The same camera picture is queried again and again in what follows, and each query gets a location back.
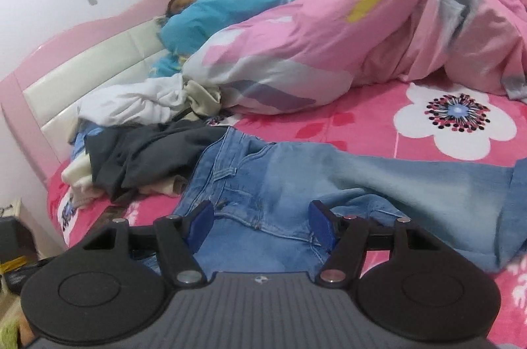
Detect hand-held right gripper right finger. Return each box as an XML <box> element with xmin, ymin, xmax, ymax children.
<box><xmin>310</xmin><ymin>200</ymin><xmax>447</xmax><ymax>288</ymax></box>

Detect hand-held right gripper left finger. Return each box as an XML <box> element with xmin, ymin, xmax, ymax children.
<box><xmin>82</xmin><ymin>201</ymin><xmax>214</xmax><ymax>286</ymax></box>

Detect blue jeans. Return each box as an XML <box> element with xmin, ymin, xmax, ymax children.
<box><xmin>142</xmin><ymin>127</ymin><xmax>527</xmax><ymax>276</ymax></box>

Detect tan garment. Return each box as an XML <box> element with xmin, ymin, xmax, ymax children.
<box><xmin>138</xmin><ymin>174</ymin><xmax>188</xmax><ymax>197</ymax></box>

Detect dark grey garment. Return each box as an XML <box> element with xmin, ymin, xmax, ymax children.
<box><xmin>84</xmin><ymin>121</ymin><xmax>229</xmax><ymax>203</ymax></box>

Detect pink floral bed blanket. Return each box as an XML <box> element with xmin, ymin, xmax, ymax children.
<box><xmin>45</xmin><ymin>79</ymin><xmax>527</xmax><ymax>349</ymax></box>

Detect beige garment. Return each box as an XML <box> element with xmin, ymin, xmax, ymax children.
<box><xmin>183</xmin><ymin>79</ymin><xmax>223</xmax><ymax>117</ymax></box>

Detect cream fleece garment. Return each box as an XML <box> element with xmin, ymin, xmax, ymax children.
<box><xmin>62</xmin><ymin>155</ymin><xmax>141</xmax><ymax>210</ymax></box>

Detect white garment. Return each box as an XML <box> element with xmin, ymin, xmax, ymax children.
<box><xmin>76</xmin><ymin>73</ymin><xmax>190</xmax><ymax>127</ymax></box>

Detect light blue garment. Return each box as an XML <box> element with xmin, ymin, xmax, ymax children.
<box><xmin>70</xmin><ymin>124</ymin><xmax>103</xmax><ymax>152</ymax></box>

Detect black box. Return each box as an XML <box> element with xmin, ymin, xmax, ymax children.
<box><xmin>0</xmin><ymin>215</ymin><xmax>40</xmax><ymax>257</ymax></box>

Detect pink carrot print quilt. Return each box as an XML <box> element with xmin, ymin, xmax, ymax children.
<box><xmin>181</xmin><ymin>0</ymin><xmax>527</xmax><ymax>115</ymax></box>

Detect yellow packet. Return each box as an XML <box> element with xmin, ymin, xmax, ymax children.
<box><xmin>0</xmin><ymin>255</ymin><xmax>29</xmax><ymax>275</ymax></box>

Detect pink and white headboard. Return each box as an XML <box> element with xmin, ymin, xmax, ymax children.
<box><xmin>0</xmin><ymin>0</ymin><xmax>190</xmax><ymax>185</ymax></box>

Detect blue printed quilt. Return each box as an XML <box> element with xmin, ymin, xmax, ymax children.
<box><xmin>150</xmin><ymin>0</ymin><xmax>322</xmax><ymax>78</ymax></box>

